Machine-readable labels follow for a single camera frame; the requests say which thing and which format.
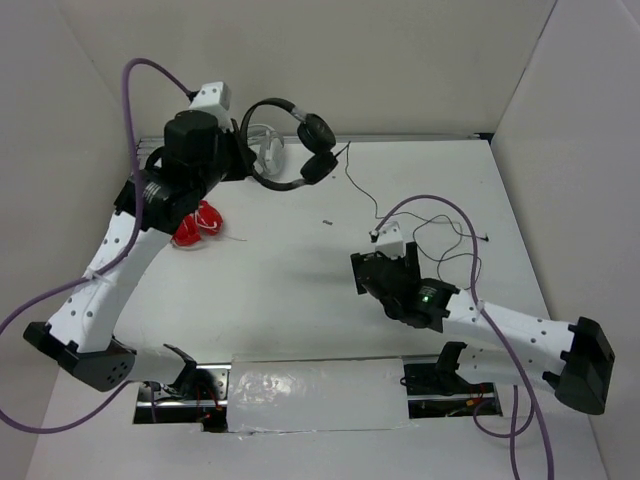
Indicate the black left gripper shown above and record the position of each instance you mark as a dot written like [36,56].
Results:
[246,156]

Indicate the white taped cover plate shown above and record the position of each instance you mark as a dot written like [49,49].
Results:
[310,396]

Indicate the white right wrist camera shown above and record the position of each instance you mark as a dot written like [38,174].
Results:
[388,240]

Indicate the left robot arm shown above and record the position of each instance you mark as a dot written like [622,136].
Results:
[196,155]

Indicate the red headphones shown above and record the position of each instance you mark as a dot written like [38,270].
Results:
[205,222]

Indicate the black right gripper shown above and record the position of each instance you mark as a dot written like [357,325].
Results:
[408,264]

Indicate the white headphones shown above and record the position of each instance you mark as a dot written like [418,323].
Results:
[268,145]

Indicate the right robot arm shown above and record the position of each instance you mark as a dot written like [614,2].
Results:
[492,344]

